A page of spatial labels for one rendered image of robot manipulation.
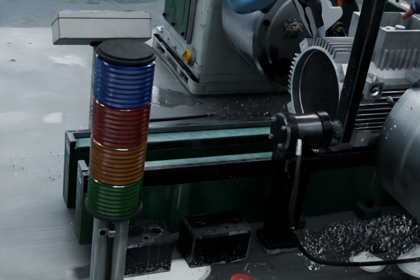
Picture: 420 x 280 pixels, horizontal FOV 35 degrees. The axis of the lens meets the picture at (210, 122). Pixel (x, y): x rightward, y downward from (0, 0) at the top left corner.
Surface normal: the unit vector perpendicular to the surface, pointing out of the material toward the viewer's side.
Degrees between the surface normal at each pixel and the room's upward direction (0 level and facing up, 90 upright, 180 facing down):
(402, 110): 65
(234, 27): 95
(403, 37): 90
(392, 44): 90
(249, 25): 84
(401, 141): 81
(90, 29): 60
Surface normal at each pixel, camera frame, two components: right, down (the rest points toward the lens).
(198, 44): -0.92, 0.04
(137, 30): 0.38, -0.05
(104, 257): 0.36, 0.46
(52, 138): 0.13, -0.89
